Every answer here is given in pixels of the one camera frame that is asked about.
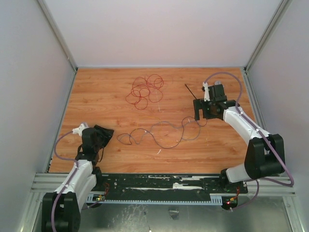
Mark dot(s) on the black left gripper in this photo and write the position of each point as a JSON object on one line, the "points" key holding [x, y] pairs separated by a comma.
{"points": [[106, 134]]}

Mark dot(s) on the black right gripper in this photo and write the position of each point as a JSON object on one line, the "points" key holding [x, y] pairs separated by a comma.
{"points": [[201, 109]]}

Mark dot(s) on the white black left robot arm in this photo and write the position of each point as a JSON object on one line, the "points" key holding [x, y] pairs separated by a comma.
{"points": [[61, 209]]}

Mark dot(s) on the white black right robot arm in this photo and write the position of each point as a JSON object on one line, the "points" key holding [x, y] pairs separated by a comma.
{"points": [[265, 152]]}

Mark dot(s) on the black zip tie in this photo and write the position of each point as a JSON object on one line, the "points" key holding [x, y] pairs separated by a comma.
{"points": [[191, 92]]}

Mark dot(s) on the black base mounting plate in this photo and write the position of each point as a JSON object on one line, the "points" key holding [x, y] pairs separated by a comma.
{"points": [[208, 183]]}

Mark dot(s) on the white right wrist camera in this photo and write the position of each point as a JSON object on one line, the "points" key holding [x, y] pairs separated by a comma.
{"points": [[206, 92]]}

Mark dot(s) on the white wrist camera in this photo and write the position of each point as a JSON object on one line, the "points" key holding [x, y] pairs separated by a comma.
{"points": [[206, 92], [79, 130]]}

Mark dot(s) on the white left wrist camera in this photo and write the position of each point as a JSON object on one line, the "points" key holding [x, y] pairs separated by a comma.
{"points": [[79, 130]]}

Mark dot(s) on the grey slotted cable duct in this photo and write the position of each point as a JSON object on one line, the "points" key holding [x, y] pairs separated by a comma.
{"points": [[186, 197]]}

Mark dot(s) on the aluminium corner post right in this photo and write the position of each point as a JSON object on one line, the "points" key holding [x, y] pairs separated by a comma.
{"points": [[270, 28]]}

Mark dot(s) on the aluminium corner post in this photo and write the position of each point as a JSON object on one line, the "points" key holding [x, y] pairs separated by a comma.
{"points": [[57, 33], [270, 28]]}

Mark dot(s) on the aluminium corner post left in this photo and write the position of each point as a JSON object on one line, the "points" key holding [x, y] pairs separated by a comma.
{"points": [[57, 33]]}

